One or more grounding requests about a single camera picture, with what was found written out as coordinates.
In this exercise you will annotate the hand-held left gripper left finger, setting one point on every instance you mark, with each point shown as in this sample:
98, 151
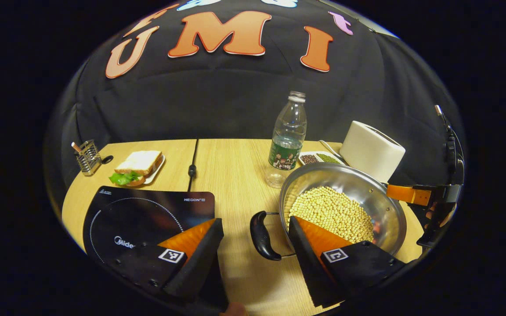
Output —
204, 259

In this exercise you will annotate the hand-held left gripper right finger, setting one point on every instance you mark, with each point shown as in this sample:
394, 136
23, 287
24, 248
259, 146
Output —
305, 263

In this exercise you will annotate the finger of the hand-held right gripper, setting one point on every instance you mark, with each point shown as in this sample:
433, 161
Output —
406, 194

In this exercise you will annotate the steel pot with soybeans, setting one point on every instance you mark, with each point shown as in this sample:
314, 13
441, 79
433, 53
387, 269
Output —
336, 210

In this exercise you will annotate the black induction cooktop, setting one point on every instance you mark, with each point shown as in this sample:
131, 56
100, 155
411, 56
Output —
147, 219

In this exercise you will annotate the white toaster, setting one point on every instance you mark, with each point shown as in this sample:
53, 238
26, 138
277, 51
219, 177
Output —
371, 151

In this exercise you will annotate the white divided bean dish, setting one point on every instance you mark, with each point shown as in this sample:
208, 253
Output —
319, 158

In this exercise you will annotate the white sandwich plate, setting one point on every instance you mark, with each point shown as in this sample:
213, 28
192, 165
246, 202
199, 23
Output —
156, 169

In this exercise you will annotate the sandwich with lettuce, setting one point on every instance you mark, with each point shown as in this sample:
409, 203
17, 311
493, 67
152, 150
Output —
136, 166

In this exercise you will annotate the clear plastic water bottle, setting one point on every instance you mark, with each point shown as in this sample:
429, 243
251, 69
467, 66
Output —
287, 140

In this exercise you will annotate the small black object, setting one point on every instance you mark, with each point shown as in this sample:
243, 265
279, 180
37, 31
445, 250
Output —
107, 159

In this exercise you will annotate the black backdrop cloth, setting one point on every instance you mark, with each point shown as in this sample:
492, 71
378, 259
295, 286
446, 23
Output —
235, 101

